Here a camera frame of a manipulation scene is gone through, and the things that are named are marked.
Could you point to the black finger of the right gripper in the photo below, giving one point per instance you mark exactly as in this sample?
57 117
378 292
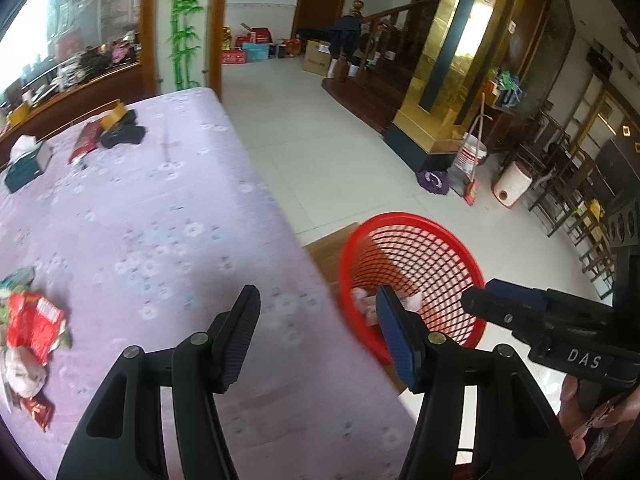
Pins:
571 334

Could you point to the yellow tape roll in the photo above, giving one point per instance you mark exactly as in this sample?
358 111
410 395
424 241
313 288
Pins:
114 116

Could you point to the person's right hand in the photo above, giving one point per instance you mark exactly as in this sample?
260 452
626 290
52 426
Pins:
576 423

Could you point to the teal cartoon tissue pack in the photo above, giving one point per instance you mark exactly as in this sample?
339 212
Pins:
21 278

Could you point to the golden pillar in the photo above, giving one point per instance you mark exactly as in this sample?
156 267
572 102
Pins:
464 42

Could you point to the green towel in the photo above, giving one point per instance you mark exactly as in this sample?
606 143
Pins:
5 309

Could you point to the red crumpled snack bag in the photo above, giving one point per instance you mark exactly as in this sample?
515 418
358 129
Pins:
32 324

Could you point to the cardboard carton on floor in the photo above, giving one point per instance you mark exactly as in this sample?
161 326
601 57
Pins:
317 58

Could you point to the black remote pouch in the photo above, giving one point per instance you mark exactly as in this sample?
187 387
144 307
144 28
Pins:
125 131

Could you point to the broom and dustpan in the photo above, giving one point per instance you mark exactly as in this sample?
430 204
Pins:
463 186

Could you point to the green tissue box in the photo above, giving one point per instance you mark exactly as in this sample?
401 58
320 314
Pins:
29 159

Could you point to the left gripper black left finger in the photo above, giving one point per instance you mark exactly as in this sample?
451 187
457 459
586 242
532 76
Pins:
155 412

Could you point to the red plastic mesh basket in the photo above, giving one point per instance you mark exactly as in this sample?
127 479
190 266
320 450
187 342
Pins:
414 255

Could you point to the white plastic bag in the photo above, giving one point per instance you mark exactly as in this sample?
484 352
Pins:
25 374

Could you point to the wooden chair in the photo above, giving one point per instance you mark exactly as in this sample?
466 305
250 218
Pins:
566 186

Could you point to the cardboard-wrapped stool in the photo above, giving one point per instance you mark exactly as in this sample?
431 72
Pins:
326 252

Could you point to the white cylindrical stool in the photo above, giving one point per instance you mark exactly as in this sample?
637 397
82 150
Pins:
512 184

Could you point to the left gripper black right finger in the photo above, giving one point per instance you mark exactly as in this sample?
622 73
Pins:
482 416

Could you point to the brown snack wrapper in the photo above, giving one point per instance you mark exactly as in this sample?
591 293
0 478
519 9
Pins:
38 408

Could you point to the floral purple tablecloth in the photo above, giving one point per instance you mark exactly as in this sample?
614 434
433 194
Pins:
146 245

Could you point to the white plastic bucket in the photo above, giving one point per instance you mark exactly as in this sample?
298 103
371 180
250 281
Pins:
471 153

